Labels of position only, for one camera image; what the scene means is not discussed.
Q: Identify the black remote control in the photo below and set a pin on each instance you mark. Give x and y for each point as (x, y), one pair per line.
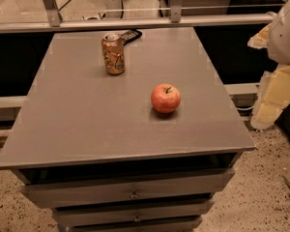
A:
(130, 36)

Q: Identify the metal railing frame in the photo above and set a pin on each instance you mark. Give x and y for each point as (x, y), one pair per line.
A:
(24, 16)

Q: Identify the grey drawer cabinet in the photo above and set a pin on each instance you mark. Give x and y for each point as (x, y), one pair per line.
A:
(90, 147)

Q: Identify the orange soda can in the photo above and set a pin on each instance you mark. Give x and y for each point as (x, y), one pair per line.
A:
(113, 53)

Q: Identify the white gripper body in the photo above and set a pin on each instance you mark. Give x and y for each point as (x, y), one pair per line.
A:
(285, 38)

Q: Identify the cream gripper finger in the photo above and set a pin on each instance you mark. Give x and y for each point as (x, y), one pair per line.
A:
(260, 40)
(272, 98)

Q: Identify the red apple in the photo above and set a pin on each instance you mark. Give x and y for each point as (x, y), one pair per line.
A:
(165, 98)

